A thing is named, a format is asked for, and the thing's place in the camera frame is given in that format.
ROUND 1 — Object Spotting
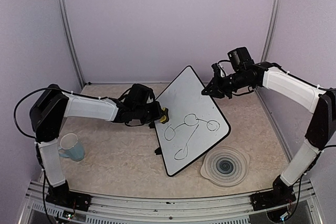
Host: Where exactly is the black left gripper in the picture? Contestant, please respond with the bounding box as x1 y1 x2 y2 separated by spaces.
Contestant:
134 101 165 124

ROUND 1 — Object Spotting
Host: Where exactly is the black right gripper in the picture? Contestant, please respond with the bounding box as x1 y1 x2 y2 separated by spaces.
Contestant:
202 69 253 98

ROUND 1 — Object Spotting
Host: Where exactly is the yellow bone-shaped eraser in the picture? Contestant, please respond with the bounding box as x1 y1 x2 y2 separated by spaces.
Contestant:
160 108 169 124

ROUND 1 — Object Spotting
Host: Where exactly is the white whiteboard black frame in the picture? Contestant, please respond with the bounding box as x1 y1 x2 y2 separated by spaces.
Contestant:
155 66 231 177

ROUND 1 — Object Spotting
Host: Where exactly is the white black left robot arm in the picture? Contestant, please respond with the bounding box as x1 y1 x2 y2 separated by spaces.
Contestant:
29 84 169 206

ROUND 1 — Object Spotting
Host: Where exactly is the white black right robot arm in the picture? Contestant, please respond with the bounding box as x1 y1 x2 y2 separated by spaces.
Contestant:
201 62 335 210

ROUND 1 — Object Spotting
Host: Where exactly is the grey spiral pattern plate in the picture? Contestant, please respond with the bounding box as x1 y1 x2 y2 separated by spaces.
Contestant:
200 146 250 187

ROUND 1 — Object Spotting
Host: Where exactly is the light blue mug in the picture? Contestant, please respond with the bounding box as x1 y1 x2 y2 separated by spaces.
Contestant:
58 133 85 162

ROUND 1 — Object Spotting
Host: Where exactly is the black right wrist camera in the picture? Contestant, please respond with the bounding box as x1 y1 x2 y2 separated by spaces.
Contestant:
227 47 255 72

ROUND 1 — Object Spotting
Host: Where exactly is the right aluminium frame post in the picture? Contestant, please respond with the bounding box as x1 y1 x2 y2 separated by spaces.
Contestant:
261 0 281 61

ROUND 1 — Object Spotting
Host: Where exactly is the aluminium frame post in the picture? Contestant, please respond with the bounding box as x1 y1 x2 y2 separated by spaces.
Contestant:
261 0 281 61
57 0 86 88

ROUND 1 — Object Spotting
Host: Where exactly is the front aluminium rail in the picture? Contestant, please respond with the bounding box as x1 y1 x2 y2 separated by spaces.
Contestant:
17 180 324 223

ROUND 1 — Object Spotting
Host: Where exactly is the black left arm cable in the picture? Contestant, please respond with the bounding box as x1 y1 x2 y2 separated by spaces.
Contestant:
14 89 48 138

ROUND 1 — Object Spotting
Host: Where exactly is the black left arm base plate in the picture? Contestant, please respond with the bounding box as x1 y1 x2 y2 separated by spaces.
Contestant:
46 191 92 212

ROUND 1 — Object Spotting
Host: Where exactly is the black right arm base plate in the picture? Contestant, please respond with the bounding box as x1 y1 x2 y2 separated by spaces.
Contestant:
250 190 296 211

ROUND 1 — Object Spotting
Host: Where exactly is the left aluminium frame post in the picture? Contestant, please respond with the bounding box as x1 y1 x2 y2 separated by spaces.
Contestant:
57 0 86 88

